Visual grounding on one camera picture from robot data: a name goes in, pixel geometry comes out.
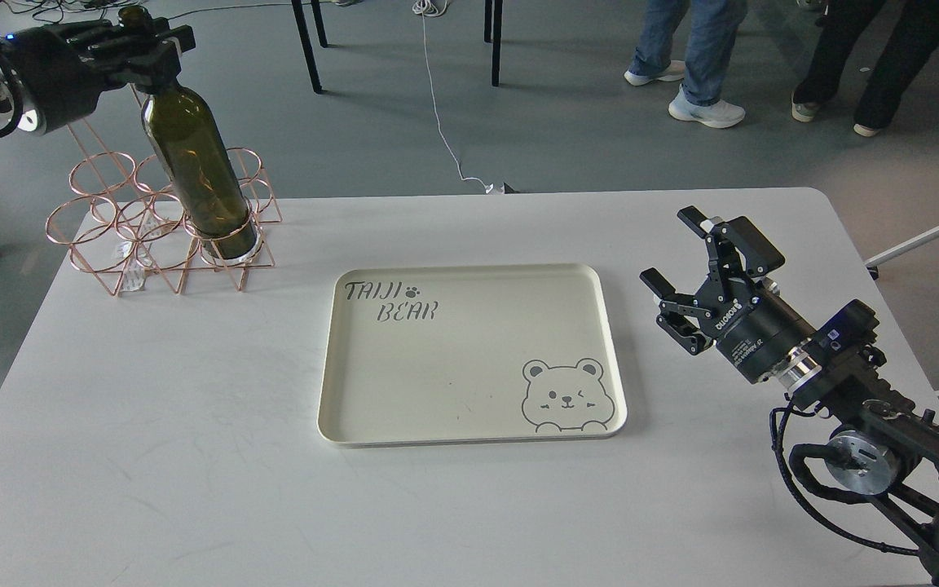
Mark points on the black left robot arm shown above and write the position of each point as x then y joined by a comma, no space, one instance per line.
11,101

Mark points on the dark green wine bottle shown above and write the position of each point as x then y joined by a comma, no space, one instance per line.
187,142

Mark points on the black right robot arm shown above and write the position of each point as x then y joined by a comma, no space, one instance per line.
845,435

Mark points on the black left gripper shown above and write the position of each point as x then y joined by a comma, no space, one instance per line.
60,78

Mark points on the rose gold wire rack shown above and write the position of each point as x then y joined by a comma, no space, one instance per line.
124,225

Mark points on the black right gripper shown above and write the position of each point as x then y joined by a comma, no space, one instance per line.
753,330

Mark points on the cream bear tray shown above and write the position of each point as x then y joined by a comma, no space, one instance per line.
438,355

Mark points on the person in blue jeans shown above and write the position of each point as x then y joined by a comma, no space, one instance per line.
713,29

